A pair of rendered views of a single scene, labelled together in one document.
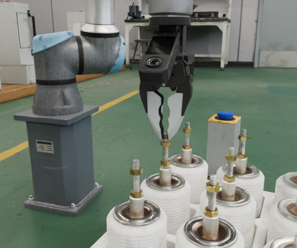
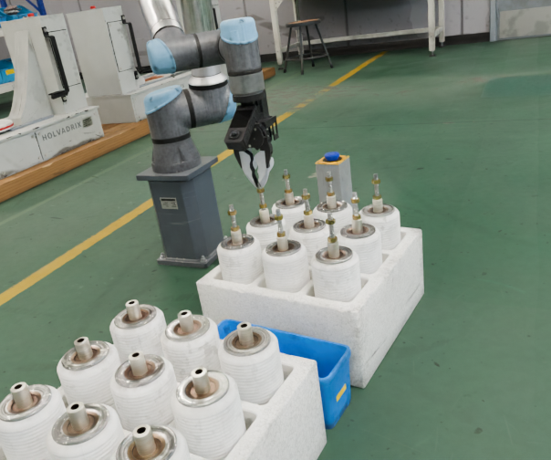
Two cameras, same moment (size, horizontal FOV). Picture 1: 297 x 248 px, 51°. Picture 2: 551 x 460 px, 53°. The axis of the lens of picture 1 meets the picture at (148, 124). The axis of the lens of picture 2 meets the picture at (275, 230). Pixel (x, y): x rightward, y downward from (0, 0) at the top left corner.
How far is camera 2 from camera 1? 0.73 m
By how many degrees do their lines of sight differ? 11
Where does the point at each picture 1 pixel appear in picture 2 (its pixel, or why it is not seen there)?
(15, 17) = (107, 29)
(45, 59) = (158, 119)
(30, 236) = (166, 286)
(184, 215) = not seen: hidden behind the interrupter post
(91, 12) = not seen: hidden behind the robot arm
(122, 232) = (226, 255)
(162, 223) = (254, 247)
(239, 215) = (312, 238)
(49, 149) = (173, 205)
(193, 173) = (293, 213)
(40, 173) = (168, 229)
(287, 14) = not seen: outside the picture
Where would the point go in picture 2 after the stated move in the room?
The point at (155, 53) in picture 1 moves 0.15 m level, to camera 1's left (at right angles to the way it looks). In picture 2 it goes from (236, 127) to (169, 134)
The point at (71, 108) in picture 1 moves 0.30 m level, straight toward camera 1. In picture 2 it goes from (188, 163) to (190, 195)
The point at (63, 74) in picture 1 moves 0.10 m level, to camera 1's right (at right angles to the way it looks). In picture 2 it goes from (177, 131) to (211, 127)
